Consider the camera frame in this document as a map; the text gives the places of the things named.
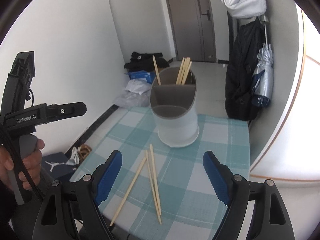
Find bamboo chopstick three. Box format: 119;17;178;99
110;157;146;226

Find bamboo chopstick four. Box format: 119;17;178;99
145;150;162;225

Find metal spoon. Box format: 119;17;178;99
185;70;196;85

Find bamboo chopstick one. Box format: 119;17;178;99
176;57;185;85

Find bamboo chopstick five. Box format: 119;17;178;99
180;57;189;85

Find bamboo chopstick two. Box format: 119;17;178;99
181;58;192;85

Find bamboo chopstick six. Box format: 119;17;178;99
152;55;161;85

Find left hand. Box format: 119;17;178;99
0;139;44;192

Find brown shoes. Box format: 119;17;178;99
77;144;92;160

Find dark blue shoe box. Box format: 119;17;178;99
41;152;76;183

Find teal plaid tablecloth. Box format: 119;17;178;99
72;107;250;239

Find grey plastic parcel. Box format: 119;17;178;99
113;91;150;109

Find silver folded umbrella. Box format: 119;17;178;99
251;15;274;108

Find white plastic parcel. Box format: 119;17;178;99
125;79;151;95

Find white utensil holder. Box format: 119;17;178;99
150;67;200;148

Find blue cardboard box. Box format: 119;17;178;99
127;70;156;84

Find black hanging jacket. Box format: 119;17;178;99
225;18;264;121

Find black clothing pile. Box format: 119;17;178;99
124;51;169;73

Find grey door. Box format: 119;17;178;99
166;0;216;62

